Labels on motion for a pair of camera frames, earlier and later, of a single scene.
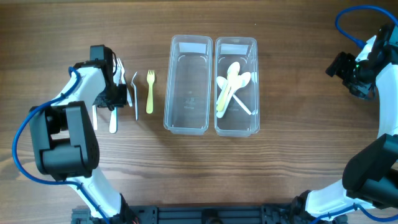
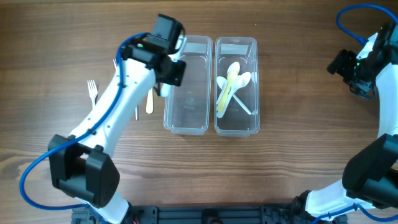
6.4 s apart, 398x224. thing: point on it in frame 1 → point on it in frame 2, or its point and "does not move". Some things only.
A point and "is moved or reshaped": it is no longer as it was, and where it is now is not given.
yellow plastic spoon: (233, 71) does not move
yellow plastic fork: (150, 74) does not move
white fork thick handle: (113, 121) is moved or reshaped
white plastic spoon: (241, 81) does not move
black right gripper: (347, 76) does not move
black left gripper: (112, 101) → (173, 73)
